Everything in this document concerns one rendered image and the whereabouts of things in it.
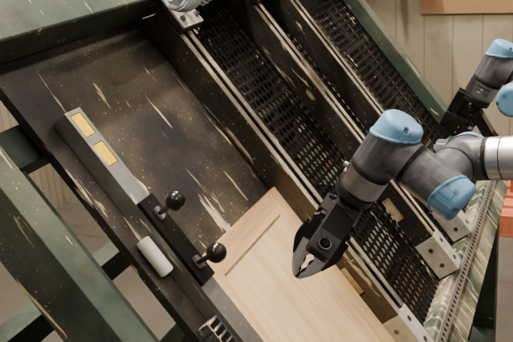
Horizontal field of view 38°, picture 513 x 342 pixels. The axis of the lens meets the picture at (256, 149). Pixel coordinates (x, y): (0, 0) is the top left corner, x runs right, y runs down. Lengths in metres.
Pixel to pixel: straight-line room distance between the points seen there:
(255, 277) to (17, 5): 0.73
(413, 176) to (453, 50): 4.90
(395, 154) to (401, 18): 4.91
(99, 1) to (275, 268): 0.70
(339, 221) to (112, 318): 0.41
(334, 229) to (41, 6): 0.72
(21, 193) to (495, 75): 1.17
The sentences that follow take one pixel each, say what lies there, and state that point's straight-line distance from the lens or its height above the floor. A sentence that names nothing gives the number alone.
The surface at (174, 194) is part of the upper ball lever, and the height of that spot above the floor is 1.53.
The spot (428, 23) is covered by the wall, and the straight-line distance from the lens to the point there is 6.08.
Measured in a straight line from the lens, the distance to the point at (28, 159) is 1.47.
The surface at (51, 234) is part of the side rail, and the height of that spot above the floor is 1.52.
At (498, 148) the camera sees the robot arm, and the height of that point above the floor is 1.60.
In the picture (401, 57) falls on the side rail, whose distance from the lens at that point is 3.13.
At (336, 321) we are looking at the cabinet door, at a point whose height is 1.08.
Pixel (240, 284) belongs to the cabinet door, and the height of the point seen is 1.26.
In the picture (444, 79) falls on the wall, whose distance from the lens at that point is 6.15.
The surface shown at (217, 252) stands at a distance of 1.36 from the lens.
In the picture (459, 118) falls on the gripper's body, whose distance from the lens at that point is 1.99.
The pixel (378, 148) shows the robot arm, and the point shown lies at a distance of 1.23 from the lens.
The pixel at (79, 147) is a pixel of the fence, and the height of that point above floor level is 1.59.
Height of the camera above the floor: 2.02
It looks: 18 degrees down
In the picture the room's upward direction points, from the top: 4 degrees counter-clockwise
